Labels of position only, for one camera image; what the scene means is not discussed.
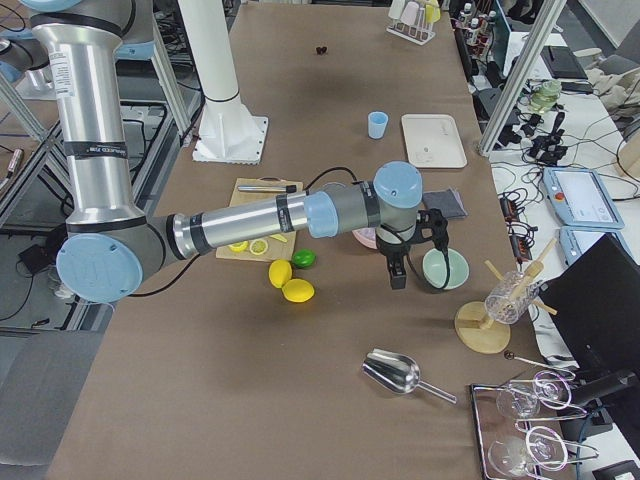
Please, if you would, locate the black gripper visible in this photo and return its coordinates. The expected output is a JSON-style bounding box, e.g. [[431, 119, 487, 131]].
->
[[376, 208, 448, 290]]

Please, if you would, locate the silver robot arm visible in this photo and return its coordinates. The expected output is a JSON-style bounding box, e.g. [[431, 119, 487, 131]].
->
[[28, 1, 448, 303]]

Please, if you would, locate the wooden cup tree stand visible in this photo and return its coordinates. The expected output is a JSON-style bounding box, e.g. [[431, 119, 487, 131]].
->
[[454, 238, 557, 354]]

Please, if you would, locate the steel ice scoop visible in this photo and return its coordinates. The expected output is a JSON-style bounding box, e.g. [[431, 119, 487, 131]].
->
[[362, 348, 458, 404]]

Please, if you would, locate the light blue cup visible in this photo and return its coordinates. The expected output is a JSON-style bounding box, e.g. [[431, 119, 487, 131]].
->
[[368, 111, 389, 140]]

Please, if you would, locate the pink cup on rack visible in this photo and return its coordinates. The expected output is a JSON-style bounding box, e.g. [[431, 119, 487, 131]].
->
[[399, 1, 423, 27]]

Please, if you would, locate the yellow cup on rack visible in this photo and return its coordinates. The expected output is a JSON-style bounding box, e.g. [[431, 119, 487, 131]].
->
[[425, 0, 441, 25]]

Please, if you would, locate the white cup on rack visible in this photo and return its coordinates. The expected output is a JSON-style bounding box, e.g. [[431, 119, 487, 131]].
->
[[388, 0, 405, 20]]

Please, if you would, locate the green bowl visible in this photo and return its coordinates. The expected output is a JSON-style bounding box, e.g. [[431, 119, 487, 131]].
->
[[422, 248, 470, 290]]

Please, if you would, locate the pink bowl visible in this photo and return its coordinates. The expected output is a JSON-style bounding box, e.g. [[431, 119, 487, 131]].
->
[[352, 227, 377, 250]]

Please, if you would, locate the grey folded cloth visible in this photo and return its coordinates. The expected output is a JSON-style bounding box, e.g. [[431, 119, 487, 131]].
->
[[422, 188, 468, 220]]

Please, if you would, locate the green lime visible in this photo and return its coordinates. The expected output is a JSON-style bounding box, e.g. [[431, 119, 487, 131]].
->
[[291, 248, 317, 269]]

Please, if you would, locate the yellow lemon outer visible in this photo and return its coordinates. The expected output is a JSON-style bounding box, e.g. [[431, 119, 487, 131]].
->
[[281, 278, 315, 303]]

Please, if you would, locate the yellow lemon near lime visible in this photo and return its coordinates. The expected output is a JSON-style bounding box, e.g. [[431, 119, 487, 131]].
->
[[268, 259, 293, 289]]

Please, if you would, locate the wooden cutting board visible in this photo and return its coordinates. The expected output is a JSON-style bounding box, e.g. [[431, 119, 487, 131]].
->
[[215, 177, 303, 263]]

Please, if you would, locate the clear textured glass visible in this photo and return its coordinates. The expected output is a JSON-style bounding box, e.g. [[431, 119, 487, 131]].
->
[[484, 271, 541, 325]]

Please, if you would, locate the yellow plastic knife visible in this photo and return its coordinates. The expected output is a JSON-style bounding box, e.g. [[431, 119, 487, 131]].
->
[[269, 234, 289, 243]]

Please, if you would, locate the cream rabbit tray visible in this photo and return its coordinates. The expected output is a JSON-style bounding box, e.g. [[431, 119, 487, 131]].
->
[[401, 114, 467, 169]]

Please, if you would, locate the steel muddler black tip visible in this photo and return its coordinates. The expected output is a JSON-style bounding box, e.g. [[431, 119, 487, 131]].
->
[[237, 185, 297, 194]]

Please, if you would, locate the lemon slice near knife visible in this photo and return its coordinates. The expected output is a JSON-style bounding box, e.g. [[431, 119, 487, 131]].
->
[[248, 238, 269, 256]]

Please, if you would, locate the bar spoon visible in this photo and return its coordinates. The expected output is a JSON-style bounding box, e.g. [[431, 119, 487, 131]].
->
[[503, 350, 552, 368]]

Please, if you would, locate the lemon slice far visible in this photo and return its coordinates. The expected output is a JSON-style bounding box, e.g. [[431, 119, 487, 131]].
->
[[228, 241, 249, 253]]

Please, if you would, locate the teach pendant lower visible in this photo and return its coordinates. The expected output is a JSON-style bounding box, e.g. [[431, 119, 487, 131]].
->
[[559, 226, 630, 266]]

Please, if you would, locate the teach pendant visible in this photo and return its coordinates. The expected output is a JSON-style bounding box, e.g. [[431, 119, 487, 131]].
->
[[542, 167, 625, 230], [559, 226, 630, 266]]

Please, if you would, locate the wine glass upper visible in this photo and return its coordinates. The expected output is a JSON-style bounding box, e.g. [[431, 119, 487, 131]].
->
[[496, 380, 571, 420]]

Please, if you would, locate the teach pendant upper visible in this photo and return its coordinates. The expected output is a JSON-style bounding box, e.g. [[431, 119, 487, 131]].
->
[[542, 167, 625, 230]]

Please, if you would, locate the chrome wine glass rack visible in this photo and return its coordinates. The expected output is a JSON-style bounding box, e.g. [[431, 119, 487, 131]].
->
[[470, 370, 599, 479]]

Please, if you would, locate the black monitor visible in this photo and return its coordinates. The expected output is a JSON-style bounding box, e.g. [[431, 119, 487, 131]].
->
[[540, 234, 639, 373]]

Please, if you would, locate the wine glass lower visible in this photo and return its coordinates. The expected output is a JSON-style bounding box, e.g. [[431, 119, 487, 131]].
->
[[488, 426, 568, 479]]

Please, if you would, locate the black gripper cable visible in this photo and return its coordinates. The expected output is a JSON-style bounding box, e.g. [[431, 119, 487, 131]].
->
[[124, 167, 454, 299]]

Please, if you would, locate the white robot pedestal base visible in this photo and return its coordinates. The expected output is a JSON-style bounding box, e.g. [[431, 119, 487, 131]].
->
[[179, 0, 268, 165]]

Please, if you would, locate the white wire cup rack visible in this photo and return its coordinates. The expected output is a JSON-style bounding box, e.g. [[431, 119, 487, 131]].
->
[[386, 5, 436, 46]]

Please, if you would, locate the aluminium frame post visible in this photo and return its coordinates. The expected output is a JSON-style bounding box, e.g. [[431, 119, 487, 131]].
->
[[477, 0, 566, 158]]

